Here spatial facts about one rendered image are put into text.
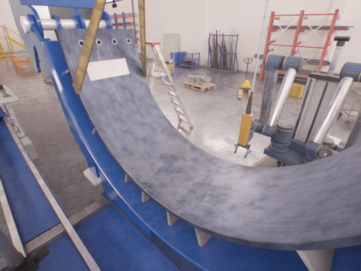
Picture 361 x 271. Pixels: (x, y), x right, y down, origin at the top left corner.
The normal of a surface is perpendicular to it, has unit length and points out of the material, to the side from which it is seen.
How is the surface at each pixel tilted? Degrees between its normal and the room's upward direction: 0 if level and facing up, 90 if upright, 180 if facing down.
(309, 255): 42
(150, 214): 3
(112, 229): 0
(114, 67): 75
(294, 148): 90
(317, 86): 90
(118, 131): 35
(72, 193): 0
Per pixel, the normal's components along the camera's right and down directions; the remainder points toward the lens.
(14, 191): 0.00, -0.88
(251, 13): -0.68, 0.36
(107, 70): 0.71, 0.09
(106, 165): 0.39, -0.57
